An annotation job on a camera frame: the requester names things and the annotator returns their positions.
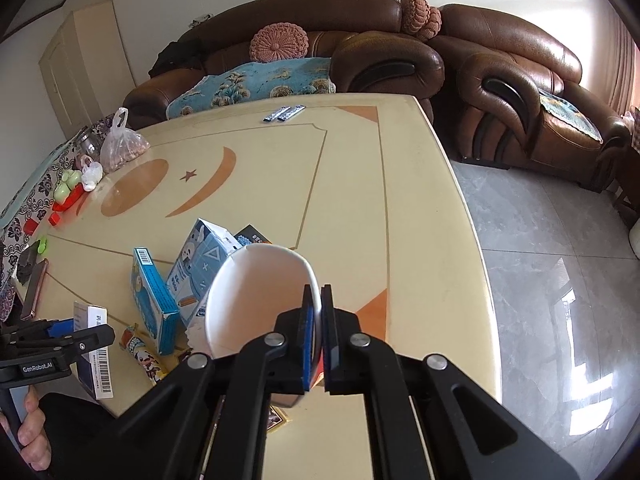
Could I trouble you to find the smartphone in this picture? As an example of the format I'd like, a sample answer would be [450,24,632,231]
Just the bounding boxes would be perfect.
[21,258,49,321]

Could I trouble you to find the black orange small box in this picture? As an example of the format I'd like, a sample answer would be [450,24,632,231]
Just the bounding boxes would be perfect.
[234,224,270,246]

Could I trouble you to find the red tray with green apples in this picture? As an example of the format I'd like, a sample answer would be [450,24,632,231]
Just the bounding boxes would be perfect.
[48,169,85,226]

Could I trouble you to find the playing card box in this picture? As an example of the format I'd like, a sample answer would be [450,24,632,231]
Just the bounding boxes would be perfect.
[267,405,288,432]

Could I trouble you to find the blue cartoon milk carton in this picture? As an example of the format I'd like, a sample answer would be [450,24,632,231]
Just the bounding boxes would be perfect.
[166,218,243,327]

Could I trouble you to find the white blue medicine box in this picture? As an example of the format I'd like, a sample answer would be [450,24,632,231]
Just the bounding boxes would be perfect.
[74,301,114,401]

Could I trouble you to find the pink round cushion on armrest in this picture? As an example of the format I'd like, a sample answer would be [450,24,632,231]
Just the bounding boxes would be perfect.
[400,0,442,41]

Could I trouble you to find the beige coffee table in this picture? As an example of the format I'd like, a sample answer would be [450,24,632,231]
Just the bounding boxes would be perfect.
[0,91,504,480]

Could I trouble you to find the glass jar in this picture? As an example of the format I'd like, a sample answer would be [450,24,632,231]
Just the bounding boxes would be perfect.
[77,127,108,160]

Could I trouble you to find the two small battery packs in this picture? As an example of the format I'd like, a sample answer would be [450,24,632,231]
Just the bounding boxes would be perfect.
[262,104,306,124]

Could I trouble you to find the brown leather long sofa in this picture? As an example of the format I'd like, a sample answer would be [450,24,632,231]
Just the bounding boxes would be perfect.
[124,0,445,128]

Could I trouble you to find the small white plastic bag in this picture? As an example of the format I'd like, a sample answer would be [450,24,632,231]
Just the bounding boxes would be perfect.
[80,160,103,193]

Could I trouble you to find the beige wardrobe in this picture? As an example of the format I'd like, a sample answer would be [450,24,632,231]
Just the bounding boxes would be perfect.
[39,0,134,139]

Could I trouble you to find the brown leather armchair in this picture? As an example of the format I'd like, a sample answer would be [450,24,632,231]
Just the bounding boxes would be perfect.
[428,3,630,192]

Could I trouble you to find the blue floral sofa blanket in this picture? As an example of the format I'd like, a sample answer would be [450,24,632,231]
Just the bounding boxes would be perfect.
[166,58,336,119]

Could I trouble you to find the red paper cup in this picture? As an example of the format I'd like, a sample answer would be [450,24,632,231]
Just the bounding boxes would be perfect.
[204,244,321,385]

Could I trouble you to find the yellow snack wrapper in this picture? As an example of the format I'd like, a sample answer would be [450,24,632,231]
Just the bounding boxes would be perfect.
[120,326,167,385]

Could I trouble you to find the blue bear medicine box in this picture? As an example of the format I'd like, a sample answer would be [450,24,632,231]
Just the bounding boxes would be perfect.
[130,247,180,356]

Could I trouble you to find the person left hand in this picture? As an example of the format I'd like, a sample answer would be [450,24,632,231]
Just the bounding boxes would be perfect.
[17,386,52,471]

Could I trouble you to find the plastic bag of nuts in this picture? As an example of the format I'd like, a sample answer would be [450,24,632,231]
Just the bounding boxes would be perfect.
[100,107,150,174]

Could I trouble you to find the blue armchair seat cloth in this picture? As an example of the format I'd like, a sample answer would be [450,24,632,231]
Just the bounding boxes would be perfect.
[538,89,603,144]

